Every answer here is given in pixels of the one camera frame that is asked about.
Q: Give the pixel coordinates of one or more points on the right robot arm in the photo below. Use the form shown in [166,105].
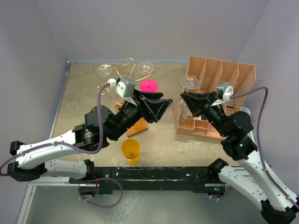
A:
[276,202]

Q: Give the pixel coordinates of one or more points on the yellow plastic goblet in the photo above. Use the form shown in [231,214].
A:
[131,150]

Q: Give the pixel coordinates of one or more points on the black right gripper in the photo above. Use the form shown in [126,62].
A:
[198,101]

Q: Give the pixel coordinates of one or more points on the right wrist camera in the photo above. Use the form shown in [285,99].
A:
[224,92]

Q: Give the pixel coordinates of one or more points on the wooden rack base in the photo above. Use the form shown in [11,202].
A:
[138,127]

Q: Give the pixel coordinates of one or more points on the clear wine glass front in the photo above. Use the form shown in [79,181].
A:
[181,110]

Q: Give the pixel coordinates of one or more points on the peach plastic file organizer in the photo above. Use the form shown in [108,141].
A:
[227,80]

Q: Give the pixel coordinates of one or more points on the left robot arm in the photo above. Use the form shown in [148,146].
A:
[32,161]

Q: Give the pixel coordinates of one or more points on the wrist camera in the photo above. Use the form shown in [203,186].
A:
[124,87]
[224,92]

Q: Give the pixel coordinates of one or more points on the clear wine glass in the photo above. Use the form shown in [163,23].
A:
[145,67]
[181,110]
[104,70]

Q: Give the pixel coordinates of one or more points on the gold wire glass rack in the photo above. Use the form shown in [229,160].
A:
[127,63]

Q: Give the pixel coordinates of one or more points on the magenta plastic goblet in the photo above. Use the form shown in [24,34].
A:
[148,85]

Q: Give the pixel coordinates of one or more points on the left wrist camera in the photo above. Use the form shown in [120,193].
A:
[124,87]

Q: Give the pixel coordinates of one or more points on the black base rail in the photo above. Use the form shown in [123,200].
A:
[194,179]

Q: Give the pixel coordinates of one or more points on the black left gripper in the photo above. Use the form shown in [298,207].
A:
[151,110]

